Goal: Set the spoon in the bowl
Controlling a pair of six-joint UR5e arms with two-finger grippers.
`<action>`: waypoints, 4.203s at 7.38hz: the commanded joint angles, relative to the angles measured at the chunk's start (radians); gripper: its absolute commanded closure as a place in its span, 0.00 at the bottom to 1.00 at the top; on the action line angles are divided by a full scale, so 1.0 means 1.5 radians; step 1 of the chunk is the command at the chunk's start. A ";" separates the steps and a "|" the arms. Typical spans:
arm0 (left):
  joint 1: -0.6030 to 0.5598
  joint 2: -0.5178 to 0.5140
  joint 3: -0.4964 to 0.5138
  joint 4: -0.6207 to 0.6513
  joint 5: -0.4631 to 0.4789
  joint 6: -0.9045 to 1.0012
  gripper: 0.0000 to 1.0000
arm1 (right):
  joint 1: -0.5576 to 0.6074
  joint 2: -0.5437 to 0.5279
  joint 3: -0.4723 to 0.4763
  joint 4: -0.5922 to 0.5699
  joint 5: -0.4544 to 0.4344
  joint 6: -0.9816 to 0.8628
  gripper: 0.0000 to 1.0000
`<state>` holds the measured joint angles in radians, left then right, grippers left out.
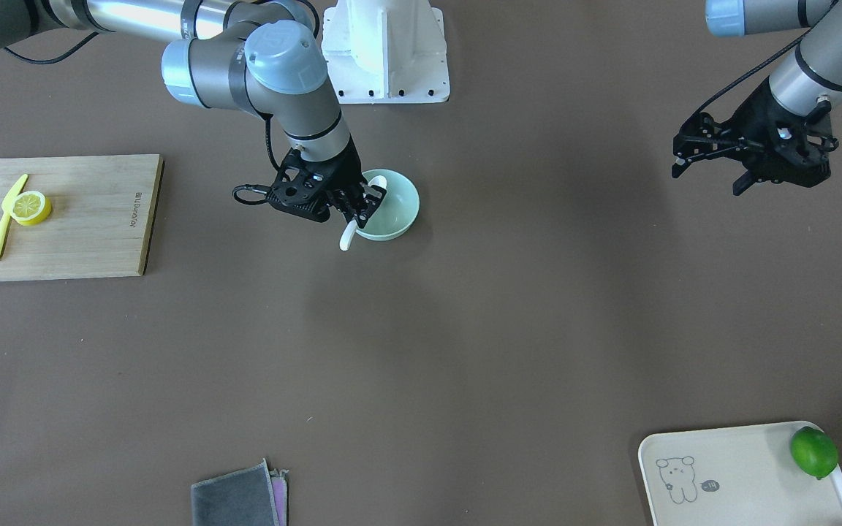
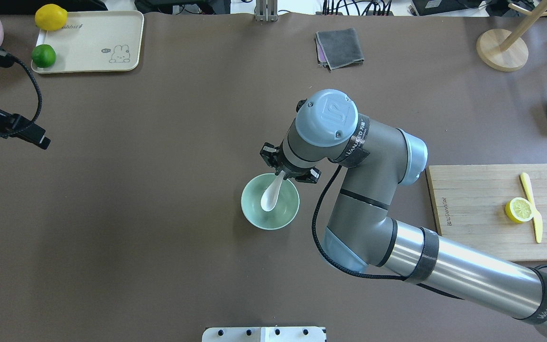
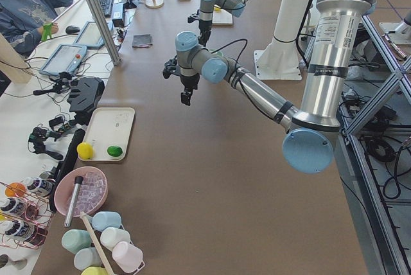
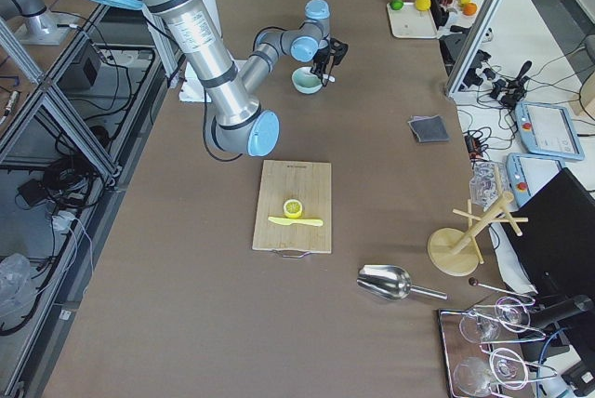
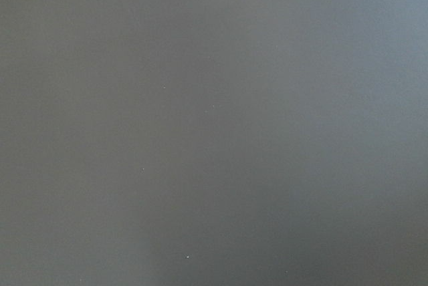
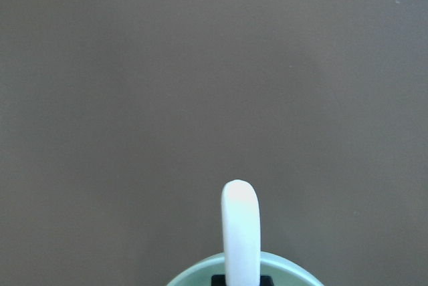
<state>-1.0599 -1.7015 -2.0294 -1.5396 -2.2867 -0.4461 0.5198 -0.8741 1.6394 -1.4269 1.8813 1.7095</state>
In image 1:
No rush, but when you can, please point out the white spoon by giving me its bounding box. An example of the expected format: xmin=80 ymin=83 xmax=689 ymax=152
xmin=338 ymin=175 xmax=387 ymax=252

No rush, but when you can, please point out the green lime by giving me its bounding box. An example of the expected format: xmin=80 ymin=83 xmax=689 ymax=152
xmin=789 ymin=426 xmax=839 ymax=480

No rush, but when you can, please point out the yellow plastic knife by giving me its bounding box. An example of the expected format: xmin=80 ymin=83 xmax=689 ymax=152
xmin=0 ymin=173 xmax=29 ymax=258

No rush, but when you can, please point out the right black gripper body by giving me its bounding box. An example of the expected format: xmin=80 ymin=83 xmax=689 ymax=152
xmin=268 ymin=140 xmax=365 ymax=223

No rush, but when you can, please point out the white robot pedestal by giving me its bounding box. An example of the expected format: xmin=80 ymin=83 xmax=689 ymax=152
xmin=321 ymin=1 xmax=451 ymax=104

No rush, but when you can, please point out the cream tray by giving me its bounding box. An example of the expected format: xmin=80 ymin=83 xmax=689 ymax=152
xmin=638 ymin=422 xmax=842 ymax=525

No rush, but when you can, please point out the wooden cutting board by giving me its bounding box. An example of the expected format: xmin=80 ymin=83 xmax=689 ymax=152
xmin=0 ymin=153 xmax=164 ymax=282

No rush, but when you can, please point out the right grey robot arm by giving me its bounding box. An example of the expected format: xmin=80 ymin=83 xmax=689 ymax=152
xmin=0 ymin=1 xmax=387 ymax=227

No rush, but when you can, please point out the lemon half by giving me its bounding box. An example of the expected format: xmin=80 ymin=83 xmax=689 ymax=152
xmin=10 ymin=191 xmax=53 ymax=226

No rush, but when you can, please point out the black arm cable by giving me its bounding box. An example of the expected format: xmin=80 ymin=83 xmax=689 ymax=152
xmin=232 ymin=117 xmax=283 ymax=207

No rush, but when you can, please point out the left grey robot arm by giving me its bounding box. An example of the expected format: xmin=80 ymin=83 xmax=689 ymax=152
xmin=672 ymin=1 xmax=842 ymax=196

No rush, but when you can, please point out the grey folded cloth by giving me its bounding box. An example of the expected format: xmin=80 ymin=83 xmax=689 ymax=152
xmin=191 ymin=460 xmax=289 ymax=525

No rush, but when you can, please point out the mint green bowl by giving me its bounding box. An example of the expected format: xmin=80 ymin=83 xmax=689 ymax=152
xmin=355 ymin=169 xmax=419 ymax=242

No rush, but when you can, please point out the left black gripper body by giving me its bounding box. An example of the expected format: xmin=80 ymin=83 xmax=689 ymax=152
xmin=699 ymin=80 xmax=839 ymax=187

